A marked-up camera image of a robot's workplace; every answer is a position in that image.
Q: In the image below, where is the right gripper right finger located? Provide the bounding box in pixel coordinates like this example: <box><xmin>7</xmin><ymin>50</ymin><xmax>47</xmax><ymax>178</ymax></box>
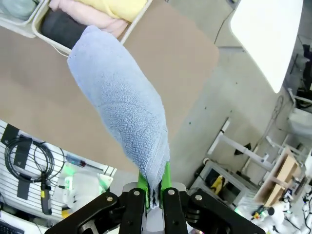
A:
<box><xmin>159</xmin><ymin>161</ymin><xmax>266</xmax><ymax>234</ymax></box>

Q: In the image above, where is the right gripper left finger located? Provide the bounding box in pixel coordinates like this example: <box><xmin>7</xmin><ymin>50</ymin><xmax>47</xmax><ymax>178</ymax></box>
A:
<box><xmin>45</xmin><ymin>170</ymin><xmax>150</xmax><ymax>234</ymax></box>

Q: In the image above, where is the blue cone towel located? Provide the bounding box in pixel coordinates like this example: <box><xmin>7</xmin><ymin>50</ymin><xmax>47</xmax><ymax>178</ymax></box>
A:
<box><xmin>67</xmin><ymin>25</ymin><xmax>171</xmax><ymax>209</ymax></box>

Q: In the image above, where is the dark grey towel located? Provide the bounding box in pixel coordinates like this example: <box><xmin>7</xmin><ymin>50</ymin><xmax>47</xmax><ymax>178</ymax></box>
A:
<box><xmin>40</xmin><ymin>11</ymin><xmax>88</xmax><ymax>50</ymax></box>

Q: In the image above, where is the pink towel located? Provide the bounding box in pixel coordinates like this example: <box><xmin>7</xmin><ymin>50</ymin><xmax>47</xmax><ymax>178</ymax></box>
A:
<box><xmin>48</xmin><ymin>0</ymin><xmax>129</xmax><ymax>39</ymax></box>

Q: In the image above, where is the yellow towel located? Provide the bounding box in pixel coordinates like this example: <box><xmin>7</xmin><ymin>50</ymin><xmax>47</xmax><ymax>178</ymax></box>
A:
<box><xmin>77</xmin><ymin>0</ymin><xmax>150</xmax><ymax>23</ymax></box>

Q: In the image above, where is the green cone towel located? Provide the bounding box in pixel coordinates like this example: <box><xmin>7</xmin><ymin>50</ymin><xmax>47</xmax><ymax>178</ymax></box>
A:
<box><xmin>0</xmin><ymin>0</ymin><xmax>38</xmax><ymax>22</ymax></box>

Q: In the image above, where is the grey equipment cart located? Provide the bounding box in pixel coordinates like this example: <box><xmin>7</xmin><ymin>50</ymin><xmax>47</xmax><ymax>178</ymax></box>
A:
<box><xmin>189</xmin><ymin>159</ymin><xmax>255</xmax><ymax>216</ymax></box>

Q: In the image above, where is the black tool with yellow label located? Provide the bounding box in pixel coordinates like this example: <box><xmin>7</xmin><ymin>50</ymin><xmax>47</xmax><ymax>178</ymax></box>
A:
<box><xmin>40</xmin><ymin>171</ymin><xmax>53</xmax><ymax>215</ymax></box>

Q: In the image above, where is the wooden shelf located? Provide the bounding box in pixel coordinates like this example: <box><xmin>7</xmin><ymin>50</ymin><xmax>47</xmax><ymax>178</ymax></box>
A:
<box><xmin>254</xmin><ymin>145</ymin><xmax>302</xmax><ymax>208</ymax></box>

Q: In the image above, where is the white slotted panel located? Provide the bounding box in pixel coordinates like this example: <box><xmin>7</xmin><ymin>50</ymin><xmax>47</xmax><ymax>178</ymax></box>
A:
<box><xmin>0</xmin><ymin>118</ymin><xmax>118</xmax><ymax>221</ymax></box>

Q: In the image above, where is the black keyboard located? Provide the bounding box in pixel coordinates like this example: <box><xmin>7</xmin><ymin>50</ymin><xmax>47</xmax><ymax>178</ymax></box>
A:
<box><xmin>0</xmin><ymin>218</ymin><xmax>25</xmax><ymax>234</ymax></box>

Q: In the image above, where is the beige fabric basket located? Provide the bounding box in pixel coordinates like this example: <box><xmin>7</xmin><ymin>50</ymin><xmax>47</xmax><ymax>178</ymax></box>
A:
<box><xmin>0</xmin><ymin>0</ymin><xmax>49</xmax><ymax>39</ymax></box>
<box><xmin>32</xmin><ymin>0</ymin><xmax>155</xmax><ymax>59</ymax></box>

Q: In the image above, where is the white table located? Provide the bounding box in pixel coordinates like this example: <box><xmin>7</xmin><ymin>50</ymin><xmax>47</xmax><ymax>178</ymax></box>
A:
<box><xmin>230</xmin><ymin>0</ymin><xmax>305</xmax><ymax>94</ymax></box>

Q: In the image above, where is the screwdriver with clear handle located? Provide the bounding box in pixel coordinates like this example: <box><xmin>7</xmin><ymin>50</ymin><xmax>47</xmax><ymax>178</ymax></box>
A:
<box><xmin>65</xmin><ymin>155</ymin><xmax>104</xmax><ymax>170</ymax></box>

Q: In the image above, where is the black coiled cable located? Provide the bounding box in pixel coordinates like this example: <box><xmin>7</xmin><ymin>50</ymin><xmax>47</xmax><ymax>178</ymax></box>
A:
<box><xmin>4</xmin><ymin>137</ymin><xmax>66</xmax><ymax>184</ymax></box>

